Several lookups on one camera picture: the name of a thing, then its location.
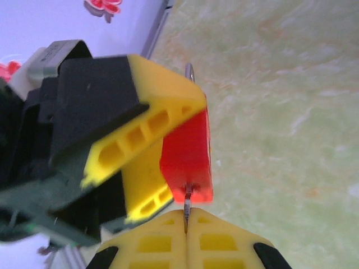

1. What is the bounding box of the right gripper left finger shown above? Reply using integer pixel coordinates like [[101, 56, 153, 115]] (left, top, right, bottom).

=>
[[86, 210, 187, 269]]

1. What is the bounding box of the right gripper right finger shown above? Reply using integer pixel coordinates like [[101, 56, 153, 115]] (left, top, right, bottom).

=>
[[187, 208, 292, 269]]

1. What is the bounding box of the red safety padlock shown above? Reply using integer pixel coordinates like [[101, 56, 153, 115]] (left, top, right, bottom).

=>
[[159, 63, 214, 205]]

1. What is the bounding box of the small metal key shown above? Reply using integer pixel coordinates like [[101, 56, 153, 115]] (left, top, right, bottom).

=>
[[183, 182, 195, 233]]

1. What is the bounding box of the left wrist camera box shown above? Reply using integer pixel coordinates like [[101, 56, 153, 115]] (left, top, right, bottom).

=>
[[8, 40, 93, 93]]

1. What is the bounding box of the aluminium side rail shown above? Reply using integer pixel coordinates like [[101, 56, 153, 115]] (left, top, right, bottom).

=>
[[139, 0, 176, 61]]

